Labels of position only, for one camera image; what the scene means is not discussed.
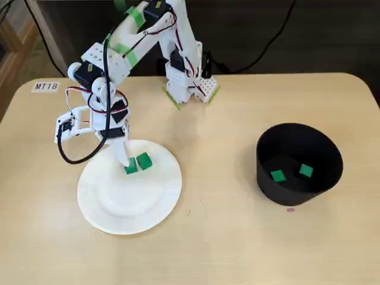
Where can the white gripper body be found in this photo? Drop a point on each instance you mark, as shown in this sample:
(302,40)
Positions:
(113,134)

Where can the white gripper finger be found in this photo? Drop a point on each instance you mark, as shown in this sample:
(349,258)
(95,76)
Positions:
(121,153)
(128,130)

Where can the green block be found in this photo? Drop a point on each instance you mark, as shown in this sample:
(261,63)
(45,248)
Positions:
(278,175)
(305,171)
(131,169)
(144,161)

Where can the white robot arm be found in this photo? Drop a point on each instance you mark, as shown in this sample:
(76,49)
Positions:
(184,32)

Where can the white paper plate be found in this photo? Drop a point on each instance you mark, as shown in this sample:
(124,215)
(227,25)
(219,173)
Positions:
(127,202)

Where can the black pot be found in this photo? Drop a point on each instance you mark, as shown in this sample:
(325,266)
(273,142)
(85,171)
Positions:
(297,139)

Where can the green base tape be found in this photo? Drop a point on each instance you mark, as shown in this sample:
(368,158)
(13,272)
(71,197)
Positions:
(177,106)

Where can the white MT18 label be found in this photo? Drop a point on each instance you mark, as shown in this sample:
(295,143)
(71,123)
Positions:
(46,86)

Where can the grey metal leg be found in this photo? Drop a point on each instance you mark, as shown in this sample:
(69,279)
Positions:
(50,38)

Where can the black table clamp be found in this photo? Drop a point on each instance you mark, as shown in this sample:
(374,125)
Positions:
(207,65)

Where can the wooden shelf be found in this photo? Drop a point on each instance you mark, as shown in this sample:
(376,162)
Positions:
(17,38)

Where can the small pink sticker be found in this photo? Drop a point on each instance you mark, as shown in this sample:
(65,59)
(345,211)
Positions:
(291,210)

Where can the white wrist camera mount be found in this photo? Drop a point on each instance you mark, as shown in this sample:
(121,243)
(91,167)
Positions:
(64,126)

